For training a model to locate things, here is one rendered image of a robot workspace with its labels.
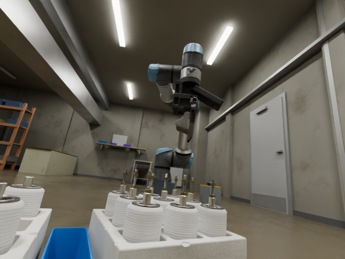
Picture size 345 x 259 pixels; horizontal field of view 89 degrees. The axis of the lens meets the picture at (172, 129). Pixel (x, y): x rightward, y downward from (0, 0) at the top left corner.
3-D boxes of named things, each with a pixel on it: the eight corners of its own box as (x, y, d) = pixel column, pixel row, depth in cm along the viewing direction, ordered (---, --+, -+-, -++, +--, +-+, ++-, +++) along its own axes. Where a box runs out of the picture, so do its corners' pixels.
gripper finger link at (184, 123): (173, 138, 56) (176, 113, 60) (192, 140, 56) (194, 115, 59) (173, 134, 53) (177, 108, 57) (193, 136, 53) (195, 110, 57)
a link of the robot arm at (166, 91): (162, 92, 122) (149, 55, 74) (177, 93, 121) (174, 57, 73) (160, 108, 121) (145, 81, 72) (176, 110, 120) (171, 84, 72)
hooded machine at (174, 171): (179, 187, 778) (181, 159, 812) (181, 188, 722) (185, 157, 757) (163, 185, 769) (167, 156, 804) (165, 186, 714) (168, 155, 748)
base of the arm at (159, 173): (149, 179, 128) (151, 166, 131) (169, 182, 130) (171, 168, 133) (150, 180, 114) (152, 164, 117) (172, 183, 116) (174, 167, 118)
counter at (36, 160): (73, 174, 723) (77, 156, 744) (43, 174, 510) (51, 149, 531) (54, 172, 715) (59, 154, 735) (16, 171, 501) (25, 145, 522)
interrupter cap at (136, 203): (142, 209, 41) (143, 206, 41) (126, 203, 46) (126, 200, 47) (166, 208, 46) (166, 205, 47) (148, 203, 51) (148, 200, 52)
